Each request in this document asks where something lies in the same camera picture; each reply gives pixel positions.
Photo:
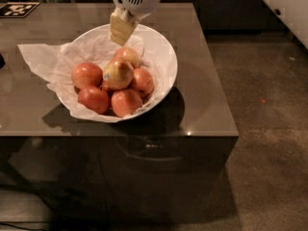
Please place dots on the black white fiducial marker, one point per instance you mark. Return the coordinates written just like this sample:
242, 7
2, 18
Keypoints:
17, 9

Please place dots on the white tissue paper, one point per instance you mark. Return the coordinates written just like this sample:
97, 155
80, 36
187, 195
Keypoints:
42, 60

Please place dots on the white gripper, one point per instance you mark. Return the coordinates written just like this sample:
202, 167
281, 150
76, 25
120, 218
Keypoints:
120, 28

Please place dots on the dark object at left edge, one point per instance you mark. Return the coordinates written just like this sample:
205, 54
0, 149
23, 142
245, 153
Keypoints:
2, 61

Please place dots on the red apple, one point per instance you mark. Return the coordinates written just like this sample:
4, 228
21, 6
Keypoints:
125, 102
142, 82
94, 99
118, 74
128, 54
85, 74

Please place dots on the white bowl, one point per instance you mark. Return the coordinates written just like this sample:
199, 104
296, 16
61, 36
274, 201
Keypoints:
157, 56

